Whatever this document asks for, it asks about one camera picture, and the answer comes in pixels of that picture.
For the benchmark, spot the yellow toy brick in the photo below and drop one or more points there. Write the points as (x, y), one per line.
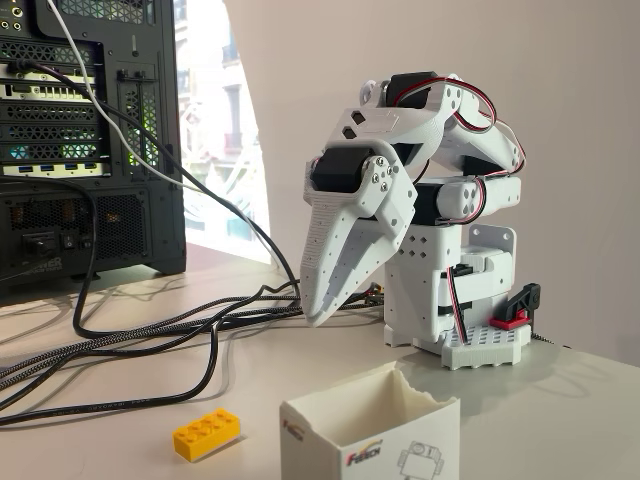
(205, 435)

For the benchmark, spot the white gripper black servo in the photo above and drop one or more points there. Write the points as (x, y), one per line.
(334, 212)

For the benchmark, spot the white Feetech cardboard box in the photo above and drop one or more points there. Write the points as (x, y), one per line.
(320, 450)

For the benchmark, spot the white five-joint robot arm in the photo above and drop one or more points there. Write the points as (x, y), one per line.
(492, 145)

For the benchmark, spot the black red table clamp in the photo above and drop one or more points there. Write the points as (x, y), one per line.
(520, 300)

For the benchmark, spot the black computer tower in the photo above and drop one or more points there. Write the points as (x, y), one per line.
(50, 125)

